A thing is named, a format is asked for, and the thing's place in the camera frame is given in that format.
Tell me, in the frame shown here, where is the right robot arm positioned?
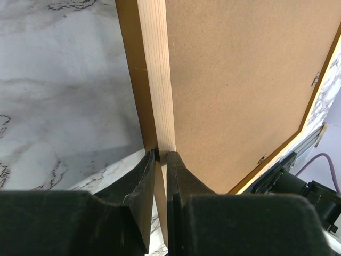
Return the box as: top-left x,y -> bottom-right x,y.
244,152 -> 340,233

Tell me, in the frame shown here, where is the wooden picture frame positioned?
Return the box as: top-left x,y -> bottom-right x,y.
116,1 -> 340,242

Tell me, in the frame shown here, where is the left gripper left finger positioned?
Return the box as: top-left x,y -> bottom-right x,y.
1,150 -> 156,255

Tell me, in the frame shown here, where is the metal frame clip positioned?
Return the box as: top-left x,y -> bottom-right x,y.
311,72 -> 320,86
258,154 -> 267,164

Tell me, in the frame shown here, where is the aluminium extrusion rail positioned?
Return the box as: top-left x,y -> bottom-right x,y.
277,122 -> 328,162

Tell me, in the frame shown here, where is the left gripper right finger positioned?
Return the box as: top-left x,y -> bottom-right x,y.
167,152 -> 332,255

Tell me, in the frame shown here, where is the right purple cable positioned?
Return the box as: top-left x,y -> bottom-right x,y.
294,153 -> 341,193

